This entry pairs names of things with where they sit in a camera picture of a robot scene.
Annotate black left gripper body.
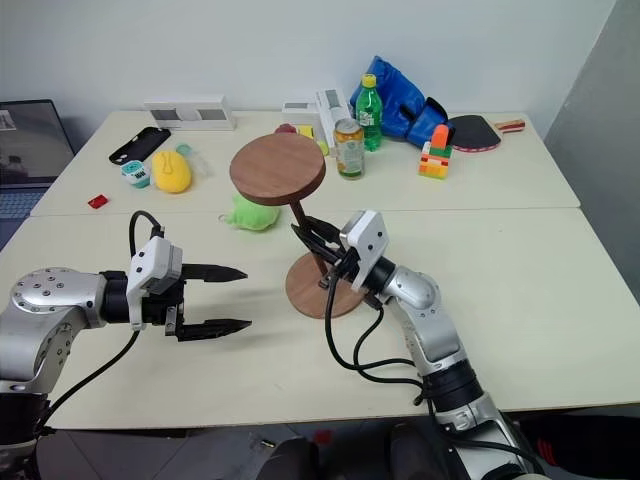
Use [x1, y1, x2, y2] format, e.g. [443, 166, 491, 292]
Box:
[141, 285, 189, 342]

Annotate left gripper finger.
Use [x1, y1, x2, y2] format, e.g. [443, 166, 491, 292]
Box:
[179, 263, 249, 287]
[176, 318, 253, 344]

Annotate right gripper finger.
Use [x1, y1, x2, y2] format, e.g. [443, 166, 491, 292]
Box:
[290, 223, 342, 265]
[303, 214, 346, 246]

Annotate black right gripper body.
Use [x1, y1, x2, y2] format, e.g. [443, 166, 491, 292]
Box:
[319, 234, 362, 281]

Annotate wooden pole with round disc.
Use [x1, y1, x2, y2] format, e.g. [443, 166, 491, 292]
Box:
[229, 131, 333, 290]

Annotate round wooden base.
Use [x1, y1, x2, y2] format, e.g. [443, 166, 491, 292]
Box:
[284, 251, 372, 320]

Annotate green plush toy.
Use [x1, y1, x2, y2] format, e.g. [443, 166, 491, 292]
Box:
[218, 193, 282, 233]

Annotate yellow drink can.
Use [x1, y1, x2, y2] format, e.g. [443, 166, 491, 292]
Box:
[333, 118, 366, 179]

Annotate yellow sponge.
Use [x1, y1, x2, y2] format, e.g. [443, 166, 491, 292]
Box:
[150, 149, 194, 195]

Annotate clear plastic teal-capped piece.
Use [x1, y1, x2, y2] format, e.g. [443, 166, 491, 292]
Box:
[174, 143, 214, 178]

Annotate low white box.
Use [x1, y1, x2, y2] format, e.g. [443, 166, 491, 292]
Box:
[281, 99, 322, 137]

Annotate tall white box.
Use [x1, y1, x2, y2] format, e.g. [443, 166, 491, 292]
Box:
[314, 88, 354, 147]

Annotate green bottle yellow cap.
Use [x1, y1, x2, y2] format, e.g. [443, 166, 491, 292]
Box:
[355, 73, 384, 153]

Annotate small white teal timer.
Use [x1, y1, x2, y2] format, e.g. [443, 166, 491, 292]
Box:
[119, 159, 153, 191]

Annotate orange green brick toy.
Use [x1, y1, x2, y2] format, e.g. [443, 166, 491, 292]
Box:
[418, 123, 454, 179]

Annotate black phone case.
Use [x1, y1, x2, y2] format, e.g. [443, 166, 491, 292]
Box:
[108, 125, 173, 166]

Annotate blue boxing glove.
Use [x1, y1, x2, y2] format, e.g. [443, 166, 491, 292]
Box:
[348, 54, 450, 150]

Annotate dark rounded shape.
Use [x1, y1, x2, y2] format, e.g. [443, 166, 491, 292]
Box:
[256, 436, 322, 480]

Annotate long white box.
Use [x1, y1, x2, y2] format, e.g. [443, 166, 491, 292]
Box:
[143, 94, 237, 132]

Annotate black table tennis paddle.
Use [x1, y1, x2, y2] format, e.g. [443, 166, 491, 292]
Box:
[446, 114, 527, 154]

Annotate grey laptop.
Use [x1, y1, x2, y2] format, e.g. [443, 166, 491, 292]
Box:
[0, 98, 77, 222]

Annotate grey partition panel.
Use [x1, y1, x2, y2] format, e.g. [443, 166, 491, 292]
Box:
[543, 0, 640, 214]

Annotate black shoe red stripes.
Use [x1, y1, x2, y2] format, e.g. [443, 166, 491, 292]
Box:
[518, 413, 640, 470]

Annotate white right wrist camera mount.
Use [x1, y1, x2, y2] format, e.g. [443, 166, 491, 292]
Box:
[339, 209, 393, 294]

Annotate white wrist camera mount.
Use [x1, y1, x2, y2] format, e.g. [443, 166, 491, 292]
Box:
[126, 236, 185, 332]
[339, 209, 393, 294]

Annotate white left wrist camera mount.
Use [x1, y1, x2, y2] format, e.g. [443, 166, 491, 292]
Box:
[126, 236, 185, 332]

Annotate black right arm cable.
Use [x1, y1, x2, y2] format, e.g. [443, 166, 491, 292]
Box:
[323, 260, 440, 408]

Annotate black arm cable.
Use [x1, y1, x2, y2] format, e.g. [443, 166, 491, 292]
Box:
[323, 260, 440, 408]
[42, 210, 167, 437]

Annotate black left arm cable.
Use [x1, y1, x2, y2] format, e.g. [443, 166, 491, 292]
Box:
[42, 210, 167, 437]

